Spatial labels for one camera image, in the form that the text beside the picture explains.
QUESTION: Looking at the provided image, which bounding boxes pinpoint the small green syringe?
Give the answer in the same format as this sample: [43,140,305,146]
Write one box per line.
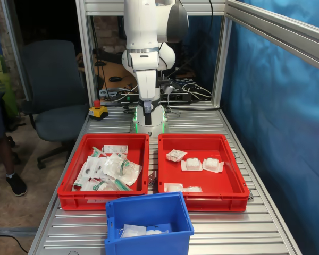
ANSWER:
[91,146,107,158]

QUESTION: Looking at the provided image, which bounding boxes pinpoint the wooden desk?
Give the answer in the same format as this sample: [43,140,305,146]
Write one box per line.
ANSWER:
[77,52,139,92]

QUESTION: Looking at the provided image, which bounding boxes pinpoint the tangled power data cables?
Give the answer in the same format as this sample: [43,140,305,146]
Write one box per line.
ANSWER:
[181,82,213,98]

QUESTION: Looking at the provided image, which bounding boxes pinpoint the white printed flat packet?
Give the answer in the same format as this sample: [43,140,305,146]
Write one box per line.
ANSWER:
[103,144,129,154]

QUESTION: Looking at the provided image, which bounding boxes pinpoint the packed green syringe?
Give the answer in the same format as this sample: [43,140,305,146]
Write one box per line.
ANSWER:
[113,177,134,192]

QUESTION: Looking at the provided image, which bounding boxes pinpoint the small packet green label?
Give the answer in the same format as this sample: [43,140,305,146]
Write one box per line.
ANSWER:
[72,175,88,189]

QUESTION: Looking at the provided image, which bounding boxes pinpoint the aluminium cell frame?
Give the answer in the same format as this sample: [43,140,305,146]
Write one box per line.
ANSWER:
[0,0,319,112]

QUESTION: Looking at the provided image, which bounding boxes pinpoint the domed blister pack green ring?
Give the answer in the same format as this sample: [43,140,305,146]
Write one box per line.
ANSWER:
[80,177,119,192]

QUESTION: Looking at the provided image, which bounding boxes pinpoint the dark blue office chair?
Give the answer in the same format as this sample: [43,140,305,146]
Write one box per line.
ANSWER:
[20,39,89,170]

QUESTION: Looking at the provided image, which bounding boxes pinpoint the white tape roll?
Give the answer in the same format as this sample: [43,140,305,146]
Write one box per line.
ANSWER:
[99,88,117,101]

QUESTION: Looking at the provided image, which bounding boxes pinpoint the large domed blister pack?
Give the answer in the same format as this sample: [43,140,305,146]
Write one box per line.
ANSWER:
[103,152,144,186]

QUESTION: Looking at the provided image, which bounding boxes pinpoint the printed bandage packet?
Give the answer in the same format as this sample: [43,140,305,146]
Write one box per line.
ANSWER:
[165,149,188,162]

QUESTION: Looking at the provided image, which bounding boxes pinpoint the red crate with bandages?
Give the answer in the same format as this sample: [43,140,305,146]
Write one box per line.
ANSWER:
[158,133,250,213]

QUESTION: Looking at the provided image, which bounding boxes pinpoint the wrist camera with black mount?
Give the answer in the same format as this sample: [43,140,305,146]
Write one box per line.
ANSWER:
[158,75,177,94]

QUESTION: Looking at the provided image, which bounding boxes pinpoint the yellow emergency stop button box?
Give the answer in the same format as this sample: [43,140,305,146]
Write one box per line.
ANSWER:
[88,100,110,122]

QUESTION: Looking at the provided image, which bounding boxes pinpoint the clear white bandage roll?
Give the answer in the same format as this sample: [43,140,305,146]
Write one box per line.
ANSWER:
[182,185,203,193]
[180,157,204,172]
[120,224,147,239]
[202,157,225,173]
[164,182,184,193]
[145,227,170,236]

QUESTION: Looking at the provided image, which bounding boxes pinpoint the white flat needle blister pack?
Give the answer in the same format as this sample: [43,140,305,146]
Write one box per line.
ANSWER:
[78,156,108,184]

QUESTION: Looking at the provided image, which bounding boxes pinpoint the perforated metal bracket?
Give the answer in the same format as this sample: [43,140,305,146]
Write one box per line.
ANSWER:
[147,171,159,186]

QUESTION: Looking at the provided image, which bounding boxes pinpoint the blue storage bin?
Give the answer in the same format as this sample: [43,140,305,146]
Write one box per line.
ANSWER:
[104,191,195,255]

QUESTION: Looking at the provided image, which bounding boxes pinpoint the red crate with syringe packs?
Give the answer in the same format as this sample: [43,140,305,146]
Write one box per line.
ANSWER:
[57,133,150,211]

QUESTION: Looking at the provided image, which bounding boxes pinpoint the blue fabric backdrop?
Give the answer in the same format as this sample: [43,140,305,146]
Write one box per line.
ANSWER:
[184,0,319,255]

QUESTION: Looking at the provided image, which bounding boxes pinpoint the green printed banner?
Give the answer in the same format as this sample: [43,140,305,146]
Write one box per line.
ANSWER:
[0,36,19,117]

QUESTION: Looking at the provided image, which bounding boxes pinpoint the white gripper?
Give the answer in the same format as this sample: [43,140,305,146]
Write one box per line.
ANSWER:
[135,68,158,126]

